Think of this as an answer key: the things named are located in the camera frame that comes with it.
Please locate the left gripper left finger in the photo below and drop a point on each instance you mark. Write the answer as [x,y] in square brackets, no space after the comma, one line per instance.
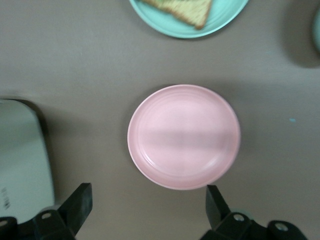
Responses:
[72,212]

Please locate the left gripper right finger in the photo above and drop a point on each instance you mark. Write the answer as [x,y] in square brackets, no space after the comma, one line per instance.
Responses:
[220,220]

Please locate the pink plate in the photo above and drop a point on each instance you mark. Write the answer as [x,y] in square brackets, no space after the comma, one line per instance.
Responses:
[183,137]

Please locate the beige metal toaster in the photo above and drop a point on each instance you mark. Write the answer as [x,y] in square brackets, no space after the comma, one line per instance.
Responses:
[20,150]

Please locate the green plate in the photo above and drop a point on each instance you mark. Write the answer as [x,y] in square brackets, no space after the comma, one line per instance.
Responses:
[220,22]

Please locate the green bowl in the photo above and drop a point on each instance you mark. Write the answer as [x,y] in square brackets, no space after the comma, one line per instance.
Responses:
[317,32]

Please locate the toast slice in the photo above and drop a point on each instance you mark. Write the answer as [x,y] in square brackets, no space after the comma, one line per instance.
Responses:
[185,11]

